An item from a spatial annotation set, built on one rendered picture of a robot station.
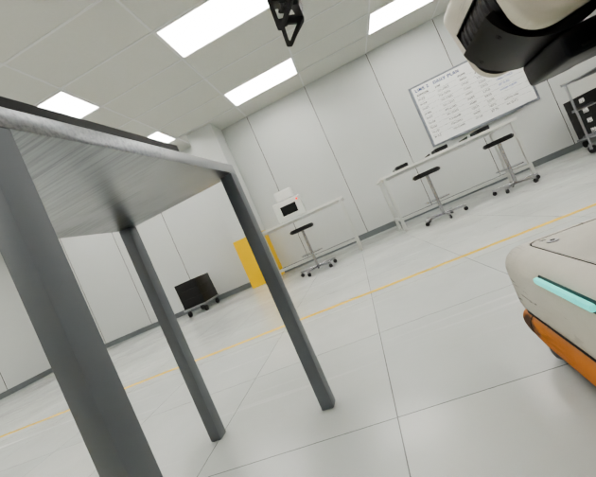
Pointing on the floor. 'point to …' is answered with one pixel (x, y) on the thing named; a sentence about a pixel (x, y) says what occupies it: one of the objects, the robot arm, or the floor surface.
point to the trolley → (591, 104)
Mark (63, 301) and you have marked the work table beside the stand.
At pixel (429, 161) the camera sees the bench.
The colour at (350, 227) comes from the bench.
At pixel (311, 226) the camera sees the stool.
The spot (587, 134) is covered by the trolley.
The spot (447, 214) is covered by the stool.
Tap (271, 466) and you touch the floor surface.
